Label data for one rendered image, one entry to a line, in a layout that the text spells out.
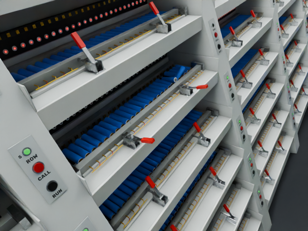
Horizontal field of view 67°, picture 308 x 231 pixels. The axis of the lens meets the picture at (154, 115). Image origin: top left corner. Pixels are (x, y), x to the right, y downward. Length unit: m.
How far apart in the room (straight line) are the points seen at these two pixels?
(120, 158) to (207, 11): 0.57
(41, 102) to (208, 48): 0.59
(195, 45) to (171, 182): 0.48
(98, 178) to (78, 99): 0.18
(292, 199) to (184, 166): 0.96
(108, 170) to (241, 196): 0.77
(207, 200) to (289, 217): 0.71
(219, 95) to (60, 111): 0.63
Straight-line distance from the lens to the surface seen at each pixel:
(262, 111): 1.35
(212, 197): 0.93
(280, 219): 1.54
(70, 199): 0.49
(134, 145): 0.57
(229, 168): 1.02
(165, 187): 0.73
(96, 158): 0.56
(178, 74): 0.81
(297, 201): 1.61
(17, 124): 0.44
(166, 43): 0.68
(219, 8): 0.97
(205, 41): 0.87
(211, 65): 0.89
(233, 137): 1.02
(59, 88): 0.50
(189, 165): 0.78
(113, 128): 0.62
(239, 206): 1.15
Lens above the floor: 1.21
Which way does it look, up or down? 22 degrees down
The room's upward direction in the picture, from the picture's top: 24 degrees counter-clockwise
